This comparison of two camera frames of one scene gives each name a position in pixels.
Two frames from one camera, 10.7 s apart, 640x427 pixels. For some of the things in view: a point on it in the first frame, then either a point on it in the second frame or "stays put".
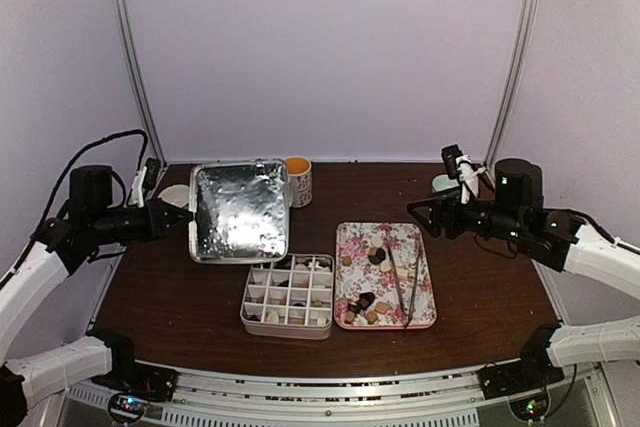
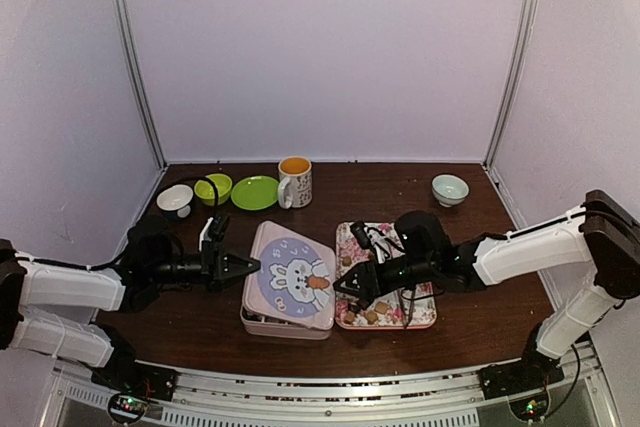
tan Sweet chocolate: (381, 307) stays put
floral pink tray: (382, 277) stays put
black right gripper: (440, 206) -> (364, 289)
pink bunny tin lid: (239, 212) -> (295, 279)
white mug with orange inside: (300, 181) stays put
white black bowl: (176, 194) stays put
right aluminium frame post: (527, 9) stays put
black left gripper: (156, 224) -> (214, 266)
